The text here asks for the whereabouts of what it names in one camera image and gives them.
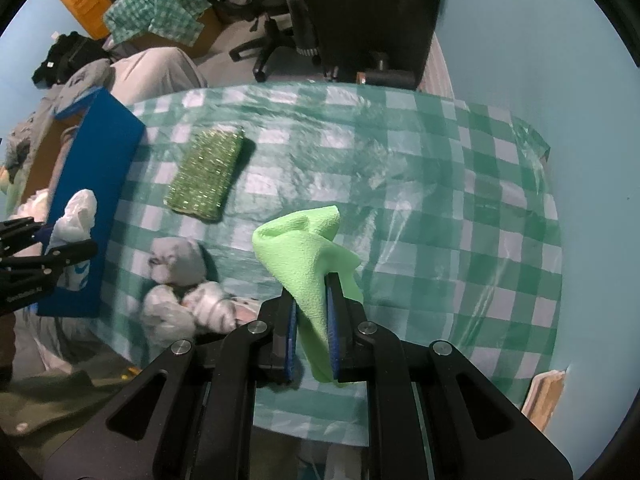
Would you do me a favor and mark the black clothes pile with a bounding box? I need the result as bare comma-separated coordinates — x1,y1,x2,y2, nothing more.
32,32,111,88

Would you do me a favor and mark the black office chair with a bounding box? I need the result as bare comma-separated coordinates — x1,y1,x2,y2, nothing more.
208,0,321,82

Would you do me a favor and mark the lime green microfiber cloth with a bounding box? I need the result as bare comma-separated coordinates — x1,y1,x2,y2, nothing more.
252,205,363,382

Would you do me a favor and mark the white plastic bag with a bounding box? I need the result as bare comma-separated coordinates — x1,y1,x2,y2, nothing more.
47,188,98,292

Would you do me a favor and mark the black cabinet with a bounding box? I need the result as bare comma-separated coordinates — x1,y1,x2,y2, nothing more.
308,0,442,90

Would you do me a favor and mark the blue cardboard box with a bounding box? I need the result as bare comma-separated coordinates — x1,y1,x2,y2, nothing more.
15,89,144,318

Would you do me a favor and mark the white mesh bath pouf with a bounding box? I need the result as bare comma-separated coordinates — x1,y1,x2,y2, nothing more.
9,188,50,222

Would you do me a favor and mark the light grey sock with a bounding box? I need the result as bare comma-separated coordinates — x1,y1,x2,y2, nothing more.
149,237,206,287

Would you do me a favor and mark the printed plastic bag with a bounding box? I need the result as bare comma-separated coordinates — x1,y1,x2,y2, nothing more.
140,282,260,347

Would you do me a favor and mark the green checkered tablecloth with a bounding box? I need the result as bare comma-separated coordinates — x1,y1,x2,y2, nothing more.
92,81,564,449

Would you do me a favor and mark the grey quilted blanket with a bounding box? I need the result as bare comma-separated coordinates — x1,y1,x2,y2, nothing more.
1,58,115,216

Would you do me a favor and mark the green sparkly knitted cloth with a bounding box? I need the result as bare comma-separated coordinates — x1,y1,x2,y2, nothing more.
165,129,245,222

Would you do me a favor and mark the grey sofa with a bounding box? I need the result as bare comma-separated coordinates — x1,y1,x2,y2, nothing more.
107,47,207,105

